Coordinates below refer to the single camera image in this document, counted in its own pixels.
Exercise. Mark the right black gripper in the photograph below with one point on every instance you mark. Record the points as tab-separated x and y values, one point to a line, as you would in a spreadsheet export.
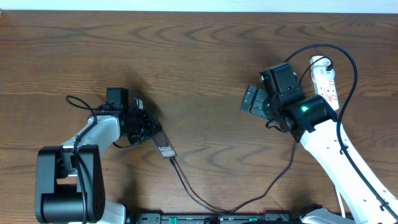
256	108

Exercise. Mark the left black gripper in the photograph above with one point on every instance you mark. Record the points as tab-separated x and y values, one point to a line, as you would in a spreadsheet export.
152	126

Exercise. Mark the Samsung Galaxy smartphone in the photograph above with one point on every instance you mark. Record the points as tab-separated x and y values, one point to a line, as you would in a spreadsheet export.
163	145

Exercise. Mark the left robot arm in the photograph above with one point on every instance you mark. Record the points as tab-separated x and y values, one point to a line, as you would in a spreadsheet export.
69	180

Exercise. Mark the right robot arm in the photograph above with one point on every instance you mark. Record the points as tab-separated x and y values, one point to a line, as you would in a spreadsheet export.
312	122

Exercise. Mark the white USB charger adapter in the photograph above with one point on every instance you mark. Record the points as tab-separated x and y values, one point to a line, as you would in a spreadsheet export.
322	67

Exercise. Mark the white power strip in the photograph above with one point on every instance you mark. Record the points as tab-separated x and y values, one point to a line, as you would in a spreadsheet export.
324	85

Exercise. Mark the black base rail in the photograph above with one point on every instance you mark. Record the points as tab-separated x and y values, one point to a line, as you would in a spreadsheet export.
156	218

